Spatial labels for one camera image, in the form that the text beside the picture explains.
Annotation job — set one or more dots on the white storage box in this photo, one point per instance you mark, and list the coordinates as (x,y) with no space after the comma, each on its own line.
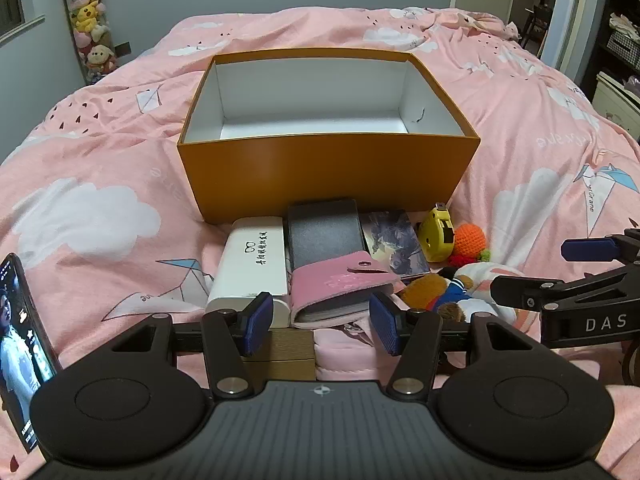
(617,102)

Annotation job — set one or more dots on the brown plush bear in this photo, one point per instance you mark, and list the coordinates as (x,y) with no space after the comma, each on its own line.
(425,290)

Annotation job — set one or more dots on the orange cardboard box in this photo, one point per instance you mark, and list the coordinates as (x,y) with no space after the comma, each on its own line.
(325,170)

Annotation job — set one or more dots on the black rectangular box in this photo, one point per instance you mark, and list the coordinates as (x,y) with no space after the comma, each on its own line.
(325,235)

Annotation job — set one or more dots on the white door frame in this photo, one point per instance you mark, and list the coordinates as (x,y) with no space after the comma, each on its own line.
(570,15)

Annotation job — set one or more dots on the pink card holder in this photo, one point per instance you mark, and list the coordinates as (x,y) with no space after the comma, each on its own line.
(335,280)

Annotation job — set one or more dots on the orange crochet toy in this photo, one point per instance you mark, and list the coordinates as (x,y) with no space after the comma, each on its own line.
(470,237)

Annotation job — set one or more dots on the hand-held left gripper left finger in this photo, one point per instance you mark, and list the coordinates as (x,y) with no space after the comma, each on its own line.
(257,322)

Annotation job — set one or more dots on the yellow tape measure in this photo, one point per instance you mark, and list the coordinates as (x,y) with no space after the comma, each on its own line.
(432,235)

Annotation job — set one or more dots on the woven basket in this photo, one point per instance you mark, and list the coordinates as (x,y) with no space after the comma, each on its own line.
(625,46)

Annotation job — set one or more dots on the gold box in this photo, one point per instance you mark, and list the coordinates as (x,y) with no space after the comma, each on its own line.
(287,355)

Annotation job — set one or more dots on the white rectangular case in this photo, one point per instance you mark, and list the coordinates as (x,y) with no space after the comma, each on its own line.
(245,270)

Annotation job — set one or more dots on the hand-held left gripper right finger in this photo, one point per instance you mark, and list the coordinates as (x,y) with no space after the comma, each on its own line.
(384,322)

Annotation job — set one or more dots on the window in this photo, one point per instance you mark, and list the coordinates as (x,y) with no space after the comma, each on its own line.
(10,0)

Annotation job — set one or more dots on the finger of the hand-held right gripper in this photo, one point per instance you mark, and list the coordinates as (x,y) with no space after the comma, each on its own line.
(587,249)
(515,290)

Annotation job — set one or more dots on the dark chair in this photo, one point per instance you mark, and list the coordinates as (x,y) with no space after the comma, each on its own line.
(535,25)

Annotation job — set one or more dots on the dark photo booklet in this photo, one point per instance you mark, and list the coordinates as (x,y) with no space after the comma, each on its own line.
(395,240)

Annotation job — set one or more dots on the smartphone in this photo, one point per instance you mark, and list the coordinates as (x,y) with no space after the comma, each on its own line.
(20,350)

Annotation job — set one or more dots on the tube of plush toys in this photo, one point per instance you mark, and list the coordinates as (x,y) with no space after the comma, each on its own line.
(87,15)

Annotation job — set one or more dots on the pink pouch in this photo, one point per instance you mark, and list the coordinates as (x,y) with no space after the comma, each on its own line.
(345,355)

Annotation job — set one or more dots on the dark shelf unit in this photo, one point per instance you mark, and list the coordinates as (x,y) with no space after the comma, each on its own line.
(622,5)

